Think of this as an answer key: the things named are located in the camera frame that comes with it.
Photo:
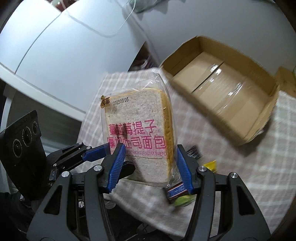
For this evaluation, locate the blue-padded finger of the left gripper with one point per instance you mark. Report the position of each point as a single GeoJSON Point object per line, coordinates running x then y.
{"type": "Point", "coordinates": [94, 152]}

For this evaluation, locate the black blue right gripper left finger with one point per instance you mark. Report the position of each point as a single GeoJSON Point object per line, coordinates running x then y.
{"type": "Point", "coordinates": [74, 208]}

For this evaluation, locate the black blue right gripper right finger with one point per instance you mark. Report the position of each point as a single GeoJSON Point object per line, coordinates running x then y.
{"type": "Point", "coordinates": [240, 216]}

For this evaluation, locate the packaged toast bread slice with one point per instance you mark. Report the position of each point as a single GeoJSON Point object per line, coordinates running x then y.
{"type": "Point", "coordinates": [139, 116]}

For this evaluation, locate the green candy packet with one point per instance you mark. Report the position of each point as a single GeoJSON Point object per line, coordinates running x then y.
{"type": "Point", "coordinates": [184, 200]}

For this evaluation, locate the brown Snickers bar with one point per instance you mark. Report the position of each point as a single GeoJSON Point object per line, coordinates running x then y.
{"type": "Point", "coordinates": [174, 192]}

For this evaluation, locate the pink plaid tablecloth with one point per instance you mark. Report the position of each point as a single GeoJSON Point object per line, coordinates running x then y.
{"type": "Point", "coordinates": [266, 165]}

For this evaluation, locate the yellow candy wrapper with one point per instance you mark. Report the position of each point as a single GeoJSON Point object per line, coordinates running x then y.
{"type": "Point", "coordinates": [212, 166]}

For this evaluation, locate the brown cardboard box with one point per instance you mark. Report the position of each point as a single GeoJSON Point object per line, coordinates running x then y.
{"type": "Point", "coordinates": [228, 87]}

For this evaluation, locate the black camera box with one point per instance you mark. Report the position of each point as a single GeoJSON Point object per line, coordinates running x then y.
{"type": "Point", "coordinates": [24, 158]}

